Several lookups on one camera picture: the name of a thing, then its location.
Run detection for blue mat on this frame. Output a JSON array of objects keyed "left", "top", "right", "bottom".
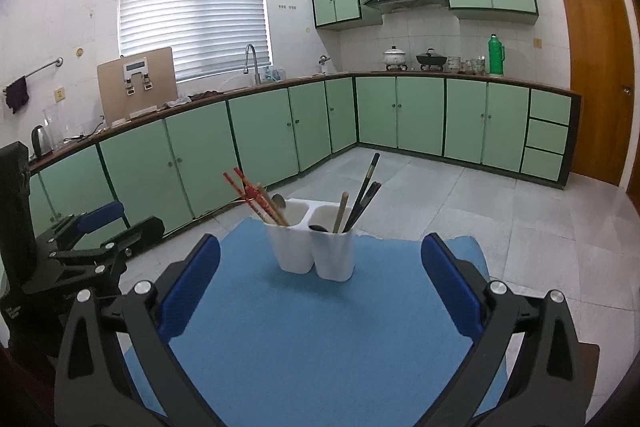
[{"left": 122, "top": 217, "right": 511, "bottom": 427}]

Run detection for black chopstick with gold band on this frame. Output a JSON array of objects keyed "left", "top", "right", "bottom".
[{"left": 344, "top": 152, "right": 381, "bottom": 233}]

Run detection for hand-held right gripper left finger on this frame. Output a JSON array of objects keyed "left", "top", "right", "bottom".
[{"left": 54, "top": 234, "right": 224, "bottom": 427}]

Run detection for green lower kitchen cabinets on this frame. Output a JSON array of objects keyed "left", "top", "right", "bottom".
[{"left": 27, "top": 74, "right": 582, "bottom": 254}]

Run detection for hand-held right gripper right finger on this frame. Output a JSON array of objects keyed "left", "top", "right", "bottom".
[{"left": 420, "top": 233, "right": 589, "bottom": 427}]

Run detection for red patterned wooden chopstick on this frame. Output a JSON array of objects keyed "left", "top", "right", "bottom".
[
  {"left": 222, "top": 173, "right": 270, "bottom": 224},
  {"left": 233, "top": 166, "right": 277, "bottom": 226}
]

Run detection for brown wooden door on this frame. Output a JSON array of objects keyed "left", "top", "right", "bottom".
[
  {"left": 628, "top": 0, "right": 640, "bottom": 196},
  {"left": 555, "top": 0, "right": 636, "bottom": 188}
]

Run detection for clear plastic pitcher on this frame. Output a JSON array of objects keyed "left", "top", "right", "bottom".
[{"left": 44, "top": 104, "right": 69, "bottom": 146}]

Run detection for plain wooden chopstick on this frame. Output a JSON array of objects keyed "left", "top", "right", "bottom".
[
  {"left": 255, "top": 182, "right": 290, "bottom": 227},
  {"left": 333, "top": 191, "right": 350, "bottom": 234}
]

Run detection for wooden board with clips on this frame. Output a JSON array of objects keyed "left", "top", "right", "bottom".
[{"left": 96, "top": 47, "right": 180, "bottom": 127}]

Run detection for white window blind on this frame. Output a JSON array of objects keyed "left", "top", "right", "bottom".
[{"left": 118, "top": 0, "right": 274, "bottom": 83}]

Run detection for black wok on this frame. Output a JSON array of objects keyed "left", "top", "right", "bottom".
[{"left": 416, "top": 48, "right": 449, "bottom": 72}]

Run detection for red and black chopstick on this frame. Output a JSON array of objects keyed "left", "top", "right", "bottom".
[{"left": 244, "top": 179, "right": 282, "bottom": 226}]

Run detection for row of glass jars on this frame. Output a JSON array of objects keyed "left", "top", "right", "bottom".
[{"left": 446, "top": 56, "right": 487, "bottom": 76}]

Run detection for white two-compartment utensil holder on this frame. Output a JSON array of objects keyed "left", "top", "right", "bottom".
[{"left": 264, "top": 198, "right": 357, "bottom": 282}]

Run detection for metal faucet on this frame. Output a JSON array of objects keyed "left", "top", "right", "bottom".
[{"left": 244, "top": 43, "right": 263, "bottom": 86}]

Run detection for metal towel rail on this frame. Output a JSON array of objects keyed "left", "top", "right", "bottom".
[{"left": 2, "top": 57, "right": 65, "bottom": 94}]

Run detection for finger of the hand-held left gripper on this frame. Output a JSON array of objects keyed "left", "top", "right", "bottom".
[
  {"left": 52, "top": 215, "right": 167, "bottom": 279},
  {"left": 37, "top": 201, "right": 127, "bottom": 252}
]

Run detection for rags on counter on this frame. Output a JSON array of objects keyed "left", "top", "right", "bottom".
[{"left": 159, "top": 90, "right": 224, "bottom": 109}]

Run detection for green thermos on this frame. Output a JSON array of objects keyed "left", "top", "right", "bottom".
[{"left": 487, "top": 33, "right": 506, "bottom": 78}]

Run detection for black chopstick with silver end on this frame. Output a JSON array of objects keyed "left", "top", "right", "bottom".
[{"left": 349, "top": 180, "right": 382, "bottom": 232}]

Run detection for black electric kettle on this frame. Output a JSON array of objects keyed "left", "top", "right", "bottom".
[{"left": 31, "top": 124, "right": 55, "bottom": 158}]

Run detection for dark purple towel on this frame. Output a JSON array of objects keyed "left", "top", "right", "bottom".
[{"left": 4, "top": 77, "right": 30, "bottom": 114}]

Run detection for white pot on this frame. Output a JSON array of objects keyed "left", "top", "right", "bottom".
[{"left": 382, "top": 46, "right": 409, "bottom": 72}]

